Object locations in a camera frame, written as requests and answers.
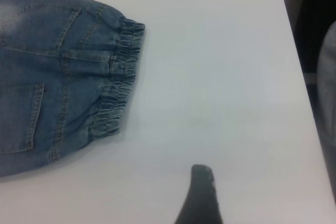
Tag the grey blurred fabric object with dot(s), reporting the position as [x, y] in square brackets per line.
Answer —
[328, 90]

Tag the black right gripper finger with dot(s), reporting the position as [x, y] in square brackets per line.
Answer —
[199, 200]

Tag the blue denim printed shorts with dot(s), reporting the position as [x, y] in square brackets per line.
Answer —
[52, 82]

